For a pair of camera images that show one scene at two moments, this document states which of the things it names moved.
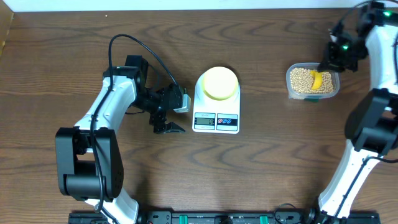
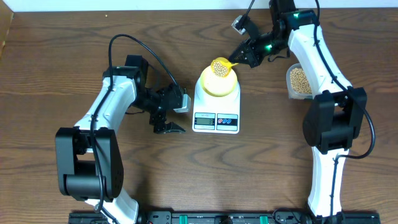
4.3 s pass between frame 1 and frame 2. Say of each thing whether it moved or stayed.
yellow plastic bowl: stayed
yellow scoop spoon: moved
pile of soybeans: stayed
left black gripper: stayed
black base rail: stayed
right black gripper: moved
